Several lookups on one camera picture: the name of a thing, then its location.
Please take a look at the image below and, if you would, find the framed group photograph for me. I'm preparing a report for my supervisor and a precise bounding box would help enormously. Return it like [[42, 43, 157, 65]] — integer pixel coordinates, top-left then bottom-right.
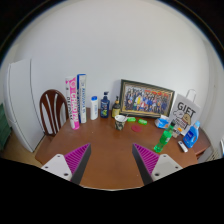
[[120, 79, 175, 118]]

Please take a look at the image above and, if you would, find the white cabinet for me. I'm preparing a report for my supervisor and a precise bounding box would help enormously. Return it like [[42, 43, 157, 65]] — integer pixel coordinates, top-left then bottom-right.
[[3, 59, 44, 152]]

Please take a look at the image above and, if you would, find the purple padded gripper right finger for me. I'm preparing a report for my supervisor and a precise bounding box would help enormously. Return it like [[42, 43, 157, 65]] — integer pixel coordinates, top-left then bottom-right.
[[131, 143, 184, 186]]

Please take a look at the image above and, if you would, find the dark blue pump bottle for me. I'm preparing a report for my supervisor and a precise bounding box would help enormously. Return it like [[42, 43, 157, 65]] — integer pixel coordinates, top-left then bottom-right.
[[100, 92, 110, 118]]

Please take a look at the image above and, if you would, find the white bottle blue cap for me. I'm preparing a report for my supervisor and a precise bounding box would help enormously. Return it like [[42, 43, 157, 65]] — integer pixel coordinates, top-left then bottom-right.
[[90, 96, 98, 120]]

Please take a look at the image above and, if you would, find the blue white tall tube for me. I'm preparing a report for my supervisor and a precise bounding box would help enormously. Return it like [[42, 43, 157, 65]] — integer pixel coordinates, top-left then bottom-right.
[[77, 74, 87, 123]]

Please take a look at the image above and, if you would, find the green plastic soda bottle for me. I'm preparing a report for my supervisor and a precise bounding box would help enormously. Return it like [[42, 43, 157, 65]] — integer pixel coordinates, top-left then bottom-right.
[[154, 121, 175, 153]]

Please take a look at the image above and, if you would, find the white gift paper bag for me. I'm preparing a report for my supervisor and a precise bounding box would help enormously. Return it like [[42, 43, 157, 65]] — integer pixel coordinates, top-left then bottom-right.
[[169, 89, 201, 135]]

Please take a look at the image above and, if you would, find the white remote control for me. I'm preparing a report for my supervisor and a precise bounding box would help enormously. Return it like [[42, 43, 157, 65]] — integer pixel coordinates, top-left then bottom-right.
[[178, 141, 188, 153]]

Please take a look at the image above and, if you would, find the patterned mug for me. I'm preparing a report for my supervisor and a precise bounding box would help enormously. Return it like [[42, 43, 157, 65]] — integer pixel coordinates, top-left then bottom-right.
[[115, 115, 127, 130]]

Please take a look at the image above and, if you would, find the green gum pack left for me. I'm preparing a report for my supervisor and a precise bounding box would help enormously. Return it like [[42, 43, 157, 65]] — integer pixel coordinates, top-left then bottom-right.
[[127, 117, 136, 122]]

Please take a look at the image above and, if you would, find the red round coaster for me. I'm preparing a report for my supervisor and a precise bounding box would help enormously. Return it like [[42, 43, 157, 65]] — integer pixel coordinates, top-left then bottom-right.
[[131, 125, 142, 132]]

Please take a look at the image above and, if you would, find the green gum pack right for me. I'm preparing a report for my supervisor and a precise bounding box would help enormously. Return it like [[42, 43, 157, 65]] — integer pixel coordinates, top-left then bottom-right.
[[138, 119, 147, 125]]

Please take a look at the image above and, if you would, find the pink white tall tube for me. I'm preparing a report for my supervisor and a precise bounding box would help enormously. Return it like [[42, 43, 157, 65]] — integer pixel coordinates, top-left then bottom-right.
[[65, 76, 79, 130]]

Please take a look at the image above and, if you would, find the blue detergent bottle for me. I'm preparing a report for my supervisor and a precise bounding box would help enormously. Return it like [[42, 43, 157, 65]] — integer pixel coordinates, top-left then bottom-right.
[[183, 121, 200, 148]]

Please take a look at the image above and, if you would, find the dark wooden chair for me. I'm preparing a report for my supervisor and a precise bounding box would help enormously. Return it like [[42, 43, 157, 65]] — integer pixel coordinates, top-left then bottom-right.
[[39, 89, 68, 137]]

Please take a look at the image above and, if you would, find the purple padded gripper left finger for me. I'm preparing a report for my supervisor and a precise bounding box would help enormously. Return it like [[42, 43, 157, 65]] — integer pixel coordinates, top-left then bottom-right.
[[41, 143, 92, 185]]

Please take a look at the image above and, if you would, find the green gum pack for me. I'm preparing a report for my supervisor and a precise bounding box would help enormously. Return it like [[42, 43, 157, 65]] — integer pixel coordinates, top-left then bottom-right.
[[138, 119, 147, 125], [127, 117, 136, 122]]

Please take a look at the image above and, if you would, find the small box with orange top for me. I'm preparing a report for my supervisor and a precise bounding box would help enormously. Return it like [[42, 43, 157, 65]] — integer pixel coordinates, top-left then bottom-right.
[[172, 127, 182, 138]]

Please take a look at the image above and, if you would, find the dark amber pump bottle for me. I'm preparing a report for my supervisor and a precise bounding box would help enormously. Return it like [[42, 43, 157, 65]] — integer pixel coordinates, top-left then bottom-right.
[[111, 96, 120, 118]]

